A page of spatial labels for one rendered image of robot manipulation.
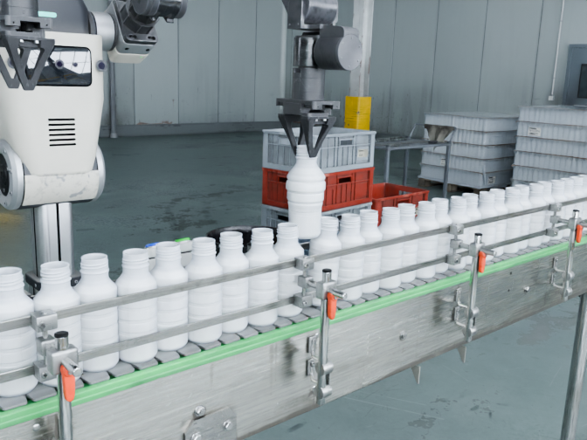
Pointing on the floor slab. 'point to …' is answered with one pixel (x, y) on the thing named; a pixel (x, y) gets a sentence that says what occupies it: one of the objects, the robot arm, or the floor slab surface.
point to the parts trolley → (408, 153)
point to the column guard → (357, 113)
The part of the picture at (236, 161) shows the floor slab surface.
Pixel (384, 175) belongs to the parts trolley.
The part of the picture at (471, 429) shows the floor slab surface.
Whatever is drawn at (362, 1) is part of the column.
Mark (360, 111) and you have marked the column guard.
